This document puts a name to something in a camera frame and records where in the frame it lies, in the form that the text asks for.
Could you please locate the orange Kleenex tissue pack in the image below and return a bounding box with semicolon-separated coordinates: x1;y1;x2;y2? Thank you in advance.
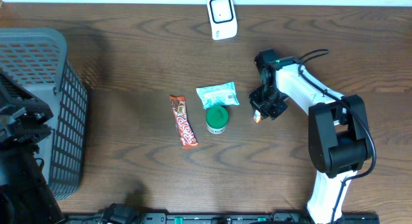
253;110;263;123

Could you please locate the teal wet wipes pack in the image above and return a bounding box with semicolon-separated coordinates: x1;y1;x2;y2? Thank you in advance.
196;82;240;109

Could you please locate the green lid jar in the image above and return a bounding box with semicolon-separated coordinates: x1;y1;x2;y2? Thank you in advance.
206;106;229;135

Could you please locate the red Top chocolate bar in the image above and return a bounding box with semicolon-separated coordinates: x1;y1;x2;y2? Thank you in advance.
169;96;200;149

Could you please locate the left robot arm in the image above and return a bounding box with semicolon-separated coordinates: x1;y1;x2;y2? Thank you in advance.
1;72;65;223

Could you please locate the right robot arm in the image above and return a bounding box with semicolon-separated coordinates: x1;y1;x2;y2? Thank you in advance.
249;49;377;223

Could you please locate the white barcode scanner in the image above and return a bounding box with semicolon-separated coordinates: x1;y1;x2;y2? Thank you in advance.
207;0;238;41

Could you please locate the grey plastic basket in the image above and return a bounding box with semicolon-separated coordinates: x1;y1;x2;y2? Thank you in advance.
1;28;88;200

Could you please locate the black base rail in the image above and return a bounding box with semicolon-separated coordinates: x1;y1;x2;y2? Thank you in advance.
64;203;380;224

